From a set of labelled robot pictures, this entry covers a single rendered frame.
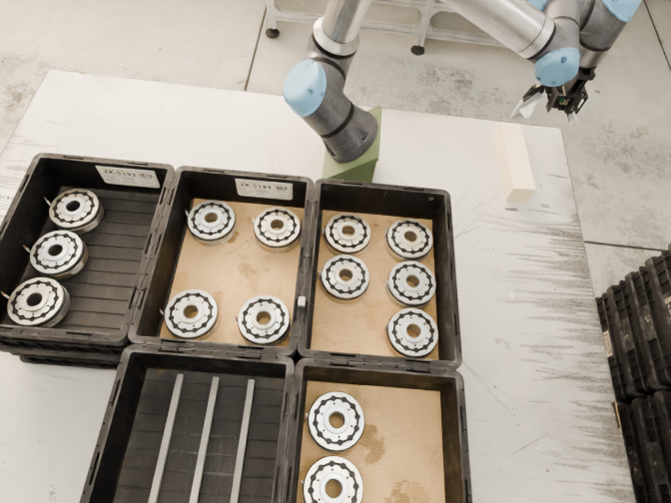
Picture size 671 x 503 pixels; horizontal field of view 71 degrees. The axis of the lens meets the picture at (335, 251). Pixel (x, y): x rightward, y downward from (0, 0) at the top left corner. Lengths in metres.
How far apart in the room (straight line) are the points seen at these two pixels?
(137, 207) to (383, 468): 0.77
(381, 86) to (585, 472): 2.06
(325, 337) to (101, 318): 0.45
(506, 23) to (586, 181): 1.75
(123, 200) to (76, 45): 1.94
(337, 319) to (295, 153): 0.58
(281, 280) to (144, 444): 0.40
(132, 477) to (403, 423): 0.49
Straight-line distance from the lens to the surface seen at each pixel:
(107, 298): 1.07
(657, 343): 1.78
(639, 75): 3.38
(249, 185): 1.06
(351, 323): 0.98
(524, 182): 1.39
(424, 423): 0.96
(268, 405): 0.94
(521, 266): 1.31
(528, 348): 1.22
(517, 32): 0.96
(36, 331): 0.98
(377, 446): 0.93
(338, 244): 1.03
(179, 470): 0.94
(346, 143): 1.19
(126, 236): 1.13
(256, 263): 1.04
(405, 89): 2.68
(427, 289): 1.01
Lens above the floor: 1.75
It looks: 61 degrees down
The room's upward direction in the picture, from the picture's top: 8 degrees clockwise
